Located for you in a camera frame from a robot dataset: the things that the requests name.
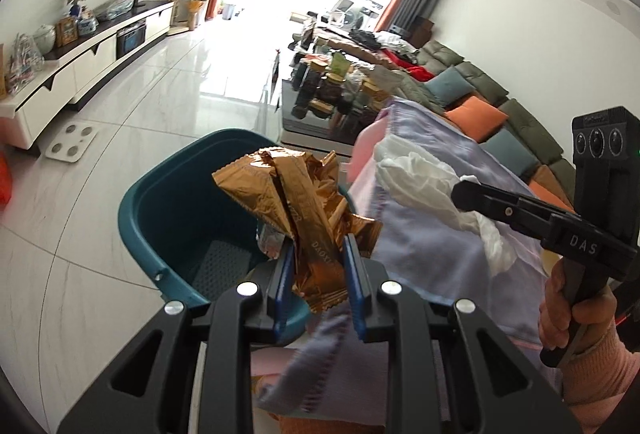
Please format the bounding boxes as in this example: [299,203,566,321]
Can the brown box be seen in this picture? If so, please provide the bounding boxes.
[412,16,435,47]

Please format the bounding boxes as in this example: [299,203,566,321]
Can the clear bag with items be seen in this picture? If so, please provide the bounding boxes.
[5,32,45,94]

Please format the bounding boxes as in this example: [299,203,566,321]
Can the clear plastic bag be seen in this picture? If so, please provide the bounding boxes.
[95,0,136,20]

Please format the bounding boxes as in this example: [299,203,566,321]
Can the wooden table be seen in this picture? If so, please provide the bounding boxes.
[312,26,381,64]

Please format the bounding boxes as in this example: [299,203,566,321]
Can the white TV cabinet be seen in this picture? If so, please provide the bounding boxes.
[0,0,176,149]

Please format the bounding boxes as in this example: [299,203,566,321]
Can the red plastic bag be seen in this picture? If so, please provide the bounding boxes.
[0,151,13,209]

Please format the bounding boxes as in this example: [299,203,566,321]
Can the pink cloth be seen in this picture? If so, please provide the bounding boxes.
[347,116,396,187]

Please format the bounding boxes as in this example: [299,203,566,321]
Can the green sofa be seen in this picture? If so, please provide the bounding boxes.
[390,38,576,195]

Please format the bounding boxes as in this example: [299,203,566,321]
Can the person's right forearm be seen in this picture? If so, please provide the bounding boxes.
[560,319,635,422]

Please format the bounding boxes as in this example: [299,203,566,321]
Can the red cloth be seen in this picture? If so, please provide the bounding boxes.
[385,51,433,82]

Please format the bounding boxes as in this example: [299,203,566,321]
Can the pile of clothes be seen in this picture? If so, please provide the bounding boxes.
[345,28,421,64]

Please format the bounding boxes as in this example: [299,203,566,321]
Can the black coffee table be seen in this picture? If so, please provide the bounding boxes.
[280,78,371,159]

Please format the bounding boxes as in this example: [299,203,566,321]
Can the white ceramic jar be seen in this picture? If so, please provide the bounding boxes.
[34,24,57,55]

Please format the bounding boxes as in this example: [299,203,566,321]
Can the green packet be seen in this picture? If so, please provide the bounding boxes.
[327,51,351,79]

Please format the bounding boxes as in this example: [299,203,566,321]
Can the purple checked blanket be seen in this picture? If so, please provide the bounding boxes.
[252,96,576,420]

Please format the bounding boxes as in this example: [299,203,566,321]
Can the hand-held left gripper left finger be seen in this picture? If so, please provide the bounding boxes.
[56,244,297,434]

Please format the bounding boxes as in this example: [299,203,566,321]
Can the white tissue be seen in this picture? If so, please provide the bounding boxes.
[374,134,518,275]

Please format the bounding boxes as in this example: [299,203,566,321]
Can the wooden picture frame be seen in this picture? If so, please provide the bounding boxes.
[55,16,78,47]

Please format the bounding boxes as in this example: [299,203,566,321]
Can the blue-grey cushion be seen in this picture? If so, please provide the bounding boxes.
[424,66,475,104]
[482,129,541,175]

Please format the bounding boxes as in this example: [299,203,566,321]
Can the teal plastic bin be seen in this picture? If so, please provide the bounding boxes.
[118,129,361,347]

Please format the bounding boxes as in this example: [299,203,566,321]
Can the white body scale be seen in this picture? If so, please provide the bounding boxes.
[45,124,98,159]

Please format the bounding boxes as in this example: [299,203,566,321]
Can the person's right hand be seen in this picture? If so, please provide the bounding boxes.
[539,259,619,351]

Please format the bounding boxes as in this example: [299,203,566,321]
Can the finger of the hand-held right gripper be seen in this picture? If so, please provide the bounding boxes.
[450,180,577,241]

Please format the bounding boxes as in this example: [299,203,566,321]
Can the orange cushion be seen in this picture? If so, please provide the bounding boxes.
[444,96,508,142]
[527,164,573,209]

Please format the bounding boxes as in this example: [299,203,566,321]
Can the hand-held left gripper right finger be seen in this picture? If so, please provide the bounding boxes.
[342,234,583,434]

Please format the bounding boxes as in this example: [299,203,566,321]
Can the gold foil wrapper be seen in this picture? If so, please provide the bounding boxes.
[211,149,383,315]

